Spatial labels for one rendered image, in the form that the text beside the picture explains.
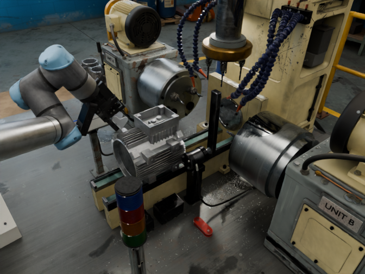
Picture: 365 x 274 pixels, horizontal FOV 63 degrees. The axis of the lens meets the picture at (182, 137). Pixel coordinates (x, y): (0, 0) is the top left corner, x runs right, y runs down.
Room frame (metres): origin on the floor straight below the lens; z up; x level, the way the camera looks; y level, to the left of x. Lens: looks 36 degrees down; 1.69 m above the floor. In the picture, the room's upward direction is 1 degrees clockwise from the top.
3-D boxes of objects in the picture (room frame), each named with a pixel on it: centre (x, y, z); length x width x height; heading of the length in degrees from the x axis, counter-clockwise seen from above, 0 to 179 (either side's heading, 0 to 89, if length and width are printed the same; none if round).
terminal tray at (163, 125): (0.87, 0.09, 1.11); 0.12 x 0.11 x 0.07; 129
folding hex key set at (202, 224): (0.67, -0.08, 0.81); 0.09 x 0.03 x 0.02; 38
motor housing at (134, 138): (0.85, 0.12, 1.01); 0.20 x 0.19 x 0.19; 129
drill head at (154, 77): (1.32, 0.10, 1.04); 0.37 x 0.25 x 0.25; 38
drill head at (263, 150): (0.78, -0.33, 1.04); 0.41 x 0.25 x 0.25; 38
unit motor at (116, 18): (1.52, 0.29, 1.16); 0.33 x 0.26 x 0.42; 38
